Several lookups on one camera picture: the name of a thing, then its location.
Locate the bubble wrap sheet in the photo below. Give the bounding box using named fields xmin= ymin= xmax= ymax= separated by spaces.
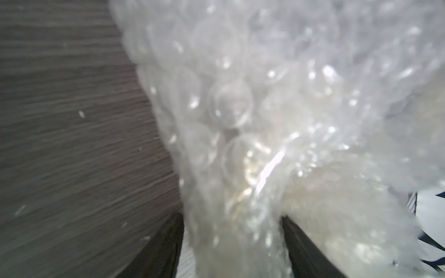
xmin=108 ymin=1 xmax=445 ymax=278

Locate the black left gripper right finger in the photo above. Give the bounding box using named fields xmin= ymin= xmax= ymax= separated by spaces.
xmin=281 ymin=216 xmax=346 ymax=278

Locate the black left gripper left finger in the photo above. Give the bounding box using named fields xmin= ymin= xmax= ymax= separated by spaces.
xmin=116 ymin=212 xmax=184 ymax=278

